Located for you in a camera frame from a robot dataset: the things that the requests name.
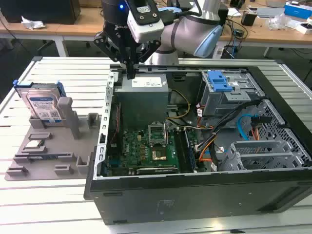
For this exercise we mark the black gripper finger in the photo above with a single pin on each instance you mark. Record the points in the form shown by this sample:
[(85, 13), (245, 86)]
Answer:
[(148, 51), (109, 50)]

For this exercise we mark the hard disk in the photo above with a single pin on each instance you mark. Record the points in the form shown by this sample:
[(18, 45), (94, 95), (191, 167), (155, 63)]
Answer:
[(41, 104)]

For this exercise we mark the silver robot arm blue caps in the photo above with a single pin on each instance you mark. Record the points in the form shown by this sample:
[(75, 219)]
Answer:
[(187, 34)]

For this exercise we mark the grey disk bay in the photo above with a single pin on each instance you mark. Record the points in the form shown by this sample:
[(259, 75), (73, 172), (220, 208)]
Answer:
[(258, 146)]

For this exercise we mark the grey power supply unit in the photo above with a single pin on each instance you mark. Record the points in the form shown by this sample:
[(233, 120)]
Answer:
[(143, 102)]

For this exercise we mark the large black box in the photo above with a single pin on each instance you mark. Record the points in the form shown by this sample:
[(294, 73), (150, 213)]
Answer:
[(48, 12)]

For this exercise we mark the blue plastic latch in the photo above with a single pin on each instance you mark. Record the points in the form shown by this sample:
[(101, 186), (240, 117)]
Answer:
[(218, 83)]

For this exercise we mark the crumpled white paper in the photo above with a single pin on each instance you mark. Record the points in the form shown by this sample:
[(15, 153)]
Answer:
[(31, 24)]

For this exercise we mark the grey optical drive cage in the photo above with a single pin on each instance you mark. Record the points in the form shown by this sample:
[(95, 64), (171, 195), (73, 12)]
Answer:
[(219, 102)]

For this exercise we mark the green motherboard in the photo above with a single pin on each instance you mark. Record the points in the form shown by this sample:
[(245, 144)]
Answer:
[(131, 148)]

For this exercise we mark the black RAM slot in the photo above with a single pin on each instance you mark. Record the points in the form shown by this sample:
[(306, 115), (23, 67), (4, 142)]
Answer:
[(184, 148), (179, 148)]

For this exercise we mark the small black speaker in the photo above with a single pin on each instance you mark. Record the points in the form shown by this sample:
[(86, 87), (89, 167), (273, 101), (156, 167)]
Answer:
[(248, 19)]

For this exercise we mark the CPU socket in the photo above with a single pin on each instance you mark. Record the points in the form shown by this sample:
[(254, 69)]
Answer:
[(159, 155)]

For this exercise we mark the grey parts rack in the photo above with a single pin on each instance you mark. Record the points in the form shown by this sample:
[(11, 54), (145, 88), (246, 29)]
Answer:
[(61, 156)]

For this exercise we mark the black graphics card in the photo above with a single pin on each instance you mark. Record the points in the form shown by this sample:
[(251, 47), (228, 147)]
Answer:
[(156, 170)]

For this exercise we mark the silver CPU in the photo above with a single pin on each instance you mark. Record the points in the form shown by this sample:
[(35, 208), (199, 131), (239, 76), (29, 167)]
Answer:
[(33, 144)]

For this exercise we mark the loose RAM stick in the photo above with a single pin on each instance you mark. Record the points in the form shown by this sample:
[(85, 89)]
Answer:
[(40, 157)]

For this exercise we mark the grey flat device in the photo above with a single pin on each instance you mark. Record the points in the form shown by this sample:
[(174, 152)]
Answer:
[(270, 11)]

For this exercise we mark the clear plastic bag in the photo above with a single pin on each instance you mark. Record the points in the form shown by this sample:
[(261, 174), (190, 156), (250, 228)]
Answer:
[(278, 22)]

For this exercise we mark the blue cardboard box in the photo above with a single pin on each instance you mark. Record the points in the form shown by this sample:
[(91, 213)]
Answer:
[(297, 9)]

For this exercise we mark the white box black insert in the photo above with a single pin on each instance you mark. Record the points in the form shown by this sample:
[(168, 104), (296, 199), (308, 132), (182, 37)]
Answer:
[(303, 28)]

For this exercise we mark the black open PC case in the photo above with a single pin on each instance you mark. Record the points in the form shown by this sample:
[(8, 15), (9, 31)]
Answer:
[(195, 202)]

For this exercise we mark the wooden desk white frame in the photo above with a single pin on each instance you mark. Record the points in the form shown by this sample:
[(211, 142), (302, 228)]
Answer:
[(80, 26), (14, 28)]

